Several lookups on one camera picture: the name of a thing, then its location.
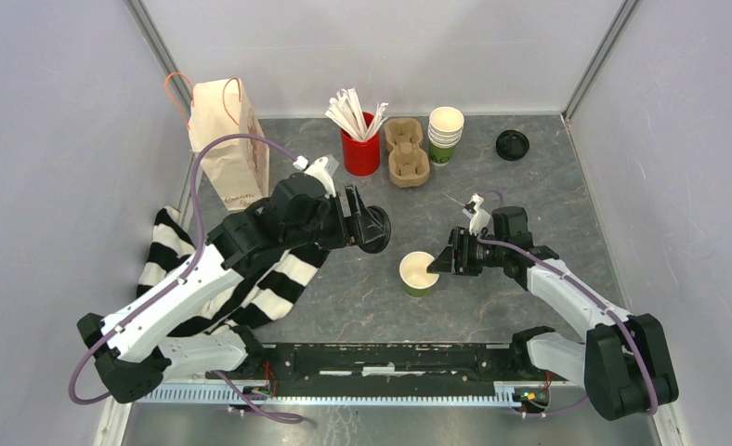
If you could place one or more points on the red straw holder cup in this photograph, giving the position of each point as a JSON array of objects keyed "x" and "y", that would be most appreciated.
[{"x": 361, "y": 158}]

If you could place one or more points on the white slotted cable duct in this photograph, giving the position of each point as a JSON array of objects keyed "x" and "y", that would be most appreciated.
[{"x": 221, "y": 393}]

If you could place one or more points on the green paper coffee cup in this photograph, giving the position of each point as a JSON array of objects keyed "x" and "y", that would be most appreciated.
[{"x": 416, "y": 280}]

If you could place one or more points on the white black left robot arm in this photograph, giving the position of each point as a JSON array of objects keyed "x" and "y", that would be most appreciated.
[{"x": 133, "y": 348}]

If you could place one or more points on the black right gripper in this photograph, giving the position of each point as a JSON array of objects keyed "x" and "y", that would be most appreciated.
[{"x": 461, "y": 240}]

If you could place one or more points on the stack of black lids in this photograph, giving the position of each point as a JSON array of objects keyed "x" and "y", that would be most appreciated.
[{"x": 512, "y": 145}]

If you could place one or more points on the brown pulp cup carrier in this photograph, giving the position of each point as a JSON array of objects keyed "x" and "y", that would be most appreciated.
[{"x": 408, "y": 163}]

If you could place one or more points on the white wrapped straws bundle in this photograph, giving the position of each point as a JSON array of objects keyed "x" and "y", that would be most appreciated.
[{"x": 345, "y": 111}]

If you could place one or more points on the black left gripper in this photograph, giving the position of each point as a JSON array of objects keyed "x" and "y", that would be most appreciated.
[{"x": 357, "y": 229}]

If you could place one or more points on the stack of paper cups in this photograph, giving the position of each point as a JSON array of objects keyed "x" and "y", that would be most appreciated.
[{"x": 445, "y": 128}]

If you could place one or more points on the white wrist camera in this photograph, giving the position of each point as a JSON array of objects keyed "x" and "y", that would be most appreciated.
[
  {"x": 479, "y": 219},
  {"x": 322, "y": 169}
]

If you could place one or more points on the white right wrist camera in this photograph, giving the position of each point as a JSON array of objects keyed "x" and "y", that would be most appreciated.
[{"x": 479, "y": 219}]

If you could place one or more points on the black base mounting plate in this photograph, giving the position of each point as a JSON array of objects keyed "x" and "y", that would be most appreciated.
[{"x": 389, "y": 370}]

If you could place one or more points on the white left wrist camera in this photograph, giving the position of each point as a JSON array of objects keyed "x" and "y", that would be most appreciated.
[{"x": 322, "y": 169}]

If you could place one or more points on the black white striped cloth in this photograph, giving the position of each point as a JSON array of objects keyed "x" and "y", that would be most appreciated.
[{"x": 259, "y": 300}]

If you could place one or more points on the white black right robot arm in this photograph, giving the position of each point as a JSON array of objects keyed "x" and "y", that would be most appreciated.
[{"x": 622, "y": 361}]

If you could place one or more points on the black plastic cup lid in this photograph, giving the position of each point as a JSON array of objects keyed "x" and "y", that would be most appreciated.
[{"x": 380, "y": 223}]

